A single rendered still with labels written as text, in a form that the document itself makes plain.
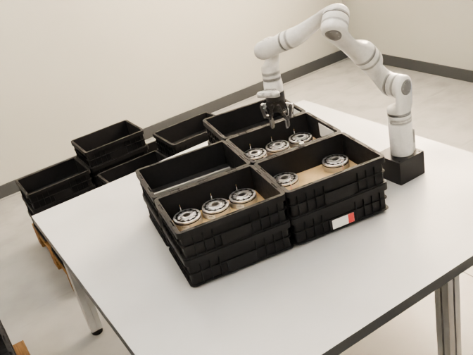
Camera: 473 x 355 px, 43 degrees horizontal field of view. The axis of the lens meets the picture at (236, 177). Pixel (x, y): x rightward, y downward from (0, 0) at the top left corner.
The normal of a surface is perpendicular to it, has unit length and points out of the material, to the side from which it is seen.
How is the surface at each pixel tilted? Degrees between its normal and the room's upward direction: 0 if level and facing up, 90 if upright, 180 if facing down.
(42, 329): 0
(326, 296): 0
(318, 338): 0
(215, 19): 90
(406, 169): 90
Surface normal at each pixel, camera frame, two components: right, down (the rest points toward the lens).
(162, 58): 0.53, 0.29
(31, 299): -0.19, -0.87
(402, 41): -0.83, 0.39
